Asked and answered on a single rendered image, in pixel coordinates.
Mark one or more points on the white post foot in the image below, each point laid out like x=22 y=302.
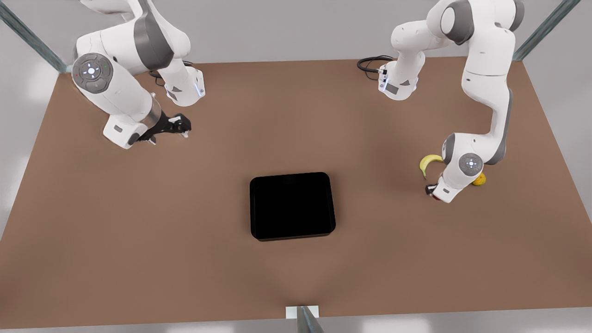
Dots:
x=291 y=312

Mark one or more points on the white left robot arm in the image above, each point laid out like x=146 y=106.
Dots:
x=485 y=69

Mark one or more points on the silver frame post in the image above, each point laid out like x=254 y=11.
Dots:
x=32 y=39
x=309 y=321
x=545 y=30

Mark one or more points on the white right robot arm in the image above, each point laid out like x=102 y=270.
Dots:
x=120 y=88

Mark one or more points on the black square tray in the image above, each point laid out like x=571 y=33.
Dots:
x=292 y=206

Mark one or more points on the yellow banana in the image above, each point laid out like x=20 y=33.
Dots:
x=428 y=161

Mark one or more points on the orange yellow fruit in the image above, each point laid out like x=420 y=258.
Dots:
x=480 y=180

